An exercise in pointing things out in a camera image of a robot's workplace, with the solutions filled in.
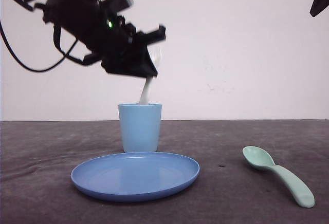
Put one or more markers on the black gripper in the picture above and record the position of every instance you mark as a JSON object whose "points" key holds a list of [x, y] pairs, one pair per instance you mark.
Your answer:
{"points": [[121, 48]]}

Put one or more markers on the white plastic fork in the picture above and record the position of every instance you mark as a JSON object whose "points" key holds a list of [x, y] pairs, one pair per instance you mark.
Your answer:
{"points": [[156, 55]]}

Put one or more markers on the light blue plastic cup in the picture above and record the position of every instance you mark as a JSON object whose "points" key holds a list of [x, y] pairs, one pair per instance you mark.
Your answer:
{"points": [[140, 126]]}

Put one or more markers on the mint green plastic spoon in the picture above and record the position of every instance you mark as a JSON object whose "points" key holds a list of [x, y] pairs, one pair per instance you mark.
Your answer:
{"points": [[260, 159]]}

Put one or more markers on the blue plastic plate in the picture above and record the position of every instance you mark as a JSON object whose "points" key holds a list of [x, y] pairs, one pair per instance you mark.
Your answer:
{"points": [[135, 177]]}

